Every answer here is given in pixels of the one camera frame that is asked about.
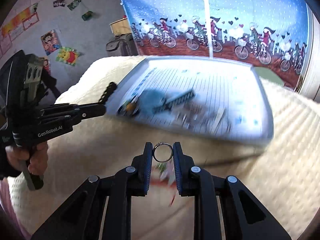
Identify beige claw hair clip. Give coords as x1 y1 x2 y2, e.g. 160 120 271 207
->
171 101 232 137

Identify dark suitcase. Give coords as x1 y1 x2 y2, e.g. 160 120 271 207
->
106 33 138 57

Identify certificates on wall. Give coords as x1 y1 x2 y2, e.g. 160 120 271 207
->
1 0 42 58

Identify black cord duck charm necklace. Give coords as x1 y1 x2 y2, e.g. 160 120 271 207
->
117 100 141 118

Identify blue cartoon fabric wardrobe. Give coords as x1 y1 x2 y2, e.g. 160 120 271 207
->
121 0 310 88

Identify silver metal tray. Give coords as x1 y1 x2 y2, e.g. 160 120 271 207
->
106 56 274 146

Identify wall photo cards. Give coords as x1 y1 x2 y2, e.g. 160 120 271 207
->
53 0 83 11

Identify silver ring bangle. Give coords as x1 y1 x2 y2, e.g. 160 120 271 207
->
152 142 173 163

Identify cream dotted blanket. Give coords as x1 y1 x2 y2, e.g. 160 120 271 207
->
1 56 319 239

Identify dark hair stick pink flowers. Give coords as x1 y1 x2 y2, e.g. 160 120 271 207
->
151 153 261 185

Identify red string bracelet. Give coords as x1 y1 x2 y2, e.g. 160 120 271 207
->
150 179 186 208

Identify cartoon character poster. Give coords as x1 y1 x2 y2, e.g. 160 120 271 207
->
41 30 60 56

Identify green wall ornament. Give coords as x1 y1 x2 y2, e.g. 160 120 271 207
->
81 10 93 21

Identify person's left hand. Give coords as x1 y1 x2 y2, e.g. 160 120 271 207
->
5 141 48 176

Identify wooden box cabinet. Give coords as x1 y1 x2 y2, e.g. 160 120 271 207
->
110 18 131 36

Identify winnie pooh wall sticker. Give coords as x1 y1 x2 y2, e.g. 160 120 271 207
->
55 46 80 66

